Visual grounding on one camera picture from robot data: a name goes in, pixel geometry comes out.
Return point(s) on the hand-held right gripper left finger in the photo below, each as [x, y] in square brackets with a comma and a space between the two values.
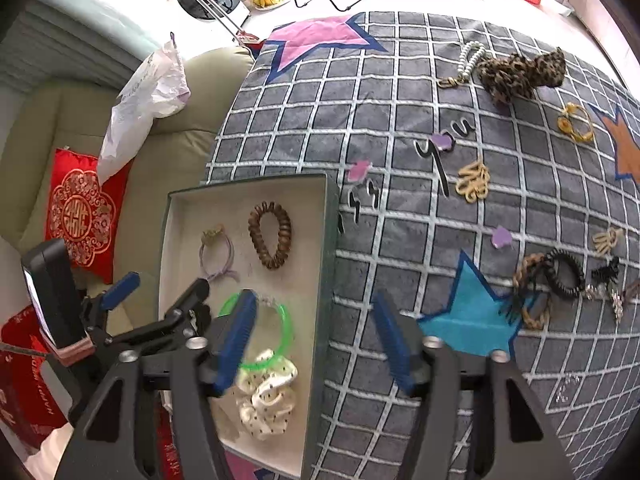
[235, 345]

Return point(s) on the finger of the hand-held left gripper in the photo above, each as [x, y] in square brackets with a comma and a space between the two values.
[172, 317]
[120, 289]

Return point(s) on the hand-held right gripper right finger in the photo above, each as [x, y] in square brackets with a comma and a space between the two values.
[392, 345]

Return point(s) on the green bangle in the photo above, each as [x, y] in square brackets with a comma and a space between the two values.
[287, 325]

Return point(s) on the white polka dot scrunchie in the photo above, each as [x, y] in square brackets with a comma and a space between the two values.
[265, 400]

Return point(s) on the white box with green rim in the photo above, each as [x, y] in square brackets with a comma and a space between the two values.
[300, 290]

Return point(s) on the person's left hand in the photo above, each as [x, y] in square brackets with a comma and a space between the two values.
[75, 351]

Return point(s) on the grey checkered blanket with stars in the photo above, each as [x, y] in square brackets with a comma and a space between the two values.
[450, 385]

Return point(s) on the red embroidered cushion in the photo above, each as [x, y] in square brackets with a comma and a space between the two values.
[82, 215]

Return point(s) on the red printed cloth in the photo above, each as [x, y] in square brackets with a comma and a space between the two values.
[25, 400]

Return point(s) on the beige sofa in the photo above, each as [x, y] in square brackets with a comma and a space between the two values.
[165, 160]

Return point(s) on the gold knot hair clip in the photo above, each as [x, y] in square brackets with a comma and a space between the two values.
[472, 182]

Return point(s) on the white plastic bag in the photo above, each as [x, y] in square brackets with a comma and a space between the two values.
[140, 105]

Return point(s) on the black claw clip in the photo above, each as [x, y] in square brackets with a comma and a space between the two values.
[606, 270]

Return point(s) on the crystal hair pin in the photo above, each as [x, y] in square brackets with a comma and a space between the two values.
[616, 302]

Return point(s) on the gold bow hair clip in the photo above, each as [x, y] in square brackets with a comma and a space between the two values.
[607, 240]

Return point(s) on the grey curtain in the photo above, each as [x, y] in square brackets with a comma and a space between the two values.
[75, 35]

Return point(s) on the leopard print scrunchie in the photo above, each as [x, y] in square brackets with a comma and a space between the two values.
[515, 77]

